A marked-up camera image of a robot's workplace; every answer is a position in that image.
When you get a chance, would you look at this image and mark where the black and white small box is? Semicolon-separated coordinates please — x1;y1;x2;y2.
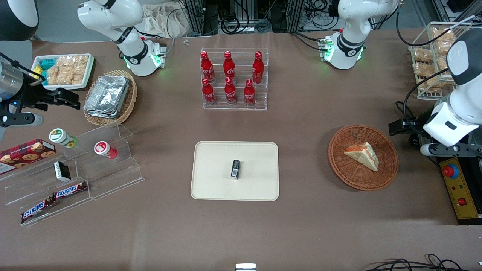
53;161;72;182

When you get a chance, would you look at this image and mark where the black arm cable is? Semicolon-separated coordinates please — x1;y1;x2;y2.
395;8;476;48

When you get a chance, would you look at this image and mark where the red cookie box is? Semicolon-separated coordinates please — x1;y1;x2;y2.
0;139;56;175

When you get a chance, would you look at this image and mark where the red cola bottle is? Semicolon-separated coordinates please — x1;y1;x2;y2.
224;76;238;105
252;51;265;84
223;51;237;84
200;51;215;84
201;78;217;106
243;79;257;107

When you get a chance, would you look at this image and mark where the coiled black cable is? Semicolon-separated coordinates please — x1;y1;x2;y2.
220;16;241;35

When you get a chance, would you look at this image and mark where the Snickers chocolate bar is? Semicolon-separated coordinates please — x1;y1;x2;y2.
20;198;54;224
52;182;88;200

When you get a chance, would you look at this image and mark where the oval light wicker basket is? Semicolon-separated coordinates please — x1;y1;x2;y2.
83;69;138;127

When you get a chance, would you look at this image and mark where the green lidded yogurt cup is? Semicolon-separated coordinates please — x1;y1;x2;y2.
49;128;78;148

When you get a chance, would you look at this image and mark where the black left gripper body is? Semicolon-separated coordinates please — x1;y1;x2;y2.
404;117;428;146

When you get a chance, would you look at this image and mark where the beige plastic tray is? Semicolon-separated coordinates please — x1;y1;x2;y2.
190;141;280;202

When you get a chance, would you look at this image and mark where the clear acrylic bottle rack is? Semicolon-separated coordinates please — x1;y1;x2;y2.
200;47;269;111

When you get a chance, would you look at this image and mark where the red lidded yogurt cup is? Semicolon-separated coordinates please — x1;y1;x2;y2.
93;140;118;160

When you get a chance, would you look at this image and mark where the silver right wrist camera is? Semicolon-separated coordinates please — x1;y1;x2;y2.
0;112;44;128

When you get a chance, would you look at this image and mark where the clear acrylic stepped display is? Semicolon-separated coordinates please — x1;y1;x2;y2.
0;123;145;227

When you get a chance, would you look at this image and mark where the yellow emergency stop box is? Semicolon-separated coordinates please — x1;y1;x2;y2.
439;157;481;220

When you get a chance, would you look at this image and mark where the white wire basket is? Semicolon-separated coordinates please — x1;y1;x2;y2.
408;21;472;101

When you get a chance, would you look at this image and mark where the triangle sandwich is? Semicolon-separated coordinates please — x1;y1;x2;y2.
343;142;380;172

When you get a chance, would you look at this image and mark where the bagged snack packet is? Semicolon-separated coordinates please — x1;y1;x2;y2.
411;48;434;64
417;75;454;94
430;27;455;55

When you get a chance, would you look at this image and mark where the bag of rice crackers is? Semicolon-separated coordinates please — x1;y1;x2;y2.
46;55;90;86

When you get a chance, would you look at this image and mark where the round brown wicker basket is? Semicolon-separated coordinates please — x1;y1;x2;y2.
328;125;400;191

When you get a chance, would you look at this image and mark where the black cable bundle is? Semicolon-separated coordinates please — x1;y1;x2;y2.
363;254;469;271

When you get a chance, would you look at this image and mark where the white cloth bag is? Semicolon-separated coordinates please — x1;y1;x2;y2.
140;2;189;39

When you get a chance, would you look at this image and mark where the white rectangular plastic tray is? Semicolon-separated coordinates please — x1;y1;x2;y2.
31;53;95;91

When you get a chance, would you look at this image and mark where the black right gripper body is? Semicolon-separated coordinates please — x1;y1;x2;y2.
15;81;58;110

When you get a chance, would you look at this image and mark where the stack of foil trays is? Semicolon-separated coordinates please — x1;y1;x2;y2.
83;75;131;119

